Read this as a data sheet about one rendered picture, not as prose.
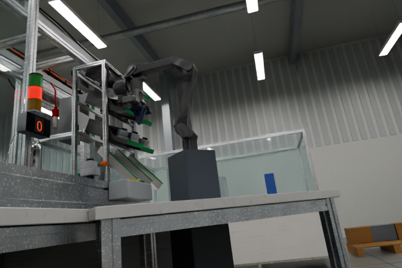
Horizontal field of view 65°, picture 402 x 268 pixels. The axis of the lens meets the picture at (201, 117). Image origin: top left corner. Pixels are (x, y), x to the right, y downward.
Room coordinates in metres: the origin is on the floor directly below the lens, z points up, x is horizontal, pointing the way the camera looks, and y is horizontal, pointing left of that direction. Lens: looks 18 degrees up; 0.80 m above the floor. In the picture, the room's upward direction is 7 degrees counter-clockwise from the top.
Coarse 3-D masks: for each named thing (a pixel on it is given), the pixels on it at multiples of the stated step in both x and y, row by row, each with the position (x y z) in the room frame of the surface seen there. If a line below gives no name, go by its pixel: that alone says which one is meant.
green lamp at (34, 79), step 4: (32, 76) 1.07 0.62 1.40; (36, 76) 1.08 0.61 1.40; (40, 76) 1.09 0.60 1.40; (28, 80) 1.08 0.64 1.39; (32, 80) 1.07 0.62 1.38; (36, 80) 1.08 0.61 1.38; (40, 80) 1.09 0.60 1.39; (28, 84) 1.08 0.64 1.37; (32, 84) 1.07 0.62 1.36; (36, 84) 1.08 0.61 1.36; (40, 84) 1.09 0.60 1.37
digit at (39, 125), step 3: (36, 117) 1.08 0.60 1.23; (39, 117) 1.09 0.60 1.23; (36, 120) 1.08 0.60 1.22; (39, 120) 1.09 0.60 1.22; (42, 120) 1.11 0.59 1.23; (36, 123) 1.08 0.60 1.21; (39, 123) 1.09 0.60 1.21; (42, 123) 1.11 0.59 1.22; (36, 126) 1.08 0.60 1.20; (39, 126) 1.09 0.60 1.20; (42, 126) 1.11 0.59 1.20; (36, 129) 1.08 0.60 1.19; (39, 129) 1.10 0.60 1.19; (42, 129) 1.11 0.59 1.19; (39, 132) 1.10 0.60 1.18; (42, 132) 1.11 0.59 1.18
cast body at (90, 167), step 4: (88, 160) 1.24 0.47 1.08; (92, 160) 1.24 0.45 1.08; (84, 164) 1.24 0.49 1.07; (88, 164) 1.24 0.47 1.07; (92, 164) 1.24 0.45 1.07; (96, 164) 1.27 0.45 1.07; (84, 168) 1.24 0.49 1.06; (88, 168) 1.24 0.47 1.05; (92, 168) 1.24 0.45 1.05; (96, 168) 1.25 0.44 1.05; (80, 172) 1.25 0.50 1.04; (84, 172) 1.24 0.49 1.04; (88, 172) 1.24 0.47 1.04; (92, 172) 1.24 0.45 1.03; (96, 172) 1.25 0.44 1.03; (84, 176) 1.26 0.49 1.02
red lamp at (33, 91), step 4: (28, 88) 1.08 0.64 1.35; (32, 88) 1.07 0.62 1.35; (36, 88) 1.08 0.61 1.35; (40, 88) 1.09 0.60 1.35; (28, 92) 1.08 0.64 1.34; (32, 92) 1.07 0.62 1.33; (36, 92) 1.08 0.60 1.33; (40, 92) 1.09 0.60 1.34; (28, 96) 1.08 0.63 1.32; (32, 96) 1.07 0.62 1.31; (36, 96) 1.08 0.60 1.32; (40, 96) 1.09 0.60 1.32
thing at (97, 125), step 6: (90, 120) 1.52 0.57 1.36; (96, 120) 1.51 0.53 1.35; (90, 126) 1.52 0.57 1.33; (96, 126) 1.51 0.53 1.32; (102, 126) 1.50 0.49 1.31; (108, 126) 1.48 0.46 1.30; (114, 126) 1.62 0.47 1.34; (90, 132) 1.52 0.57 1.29; (96, 132) 1.51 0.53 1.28; (102, 132) 1.50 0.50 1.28; (108, 132) 1.48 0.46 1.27; (114, 132) 1.62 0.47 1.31; (114, 138) 1.47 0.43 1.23; (120, 138) 1.46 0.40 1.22; (126, 144) 1.45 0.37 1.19; (132, 144) 1.48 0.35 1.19; (138, 144) 1.53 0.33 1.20
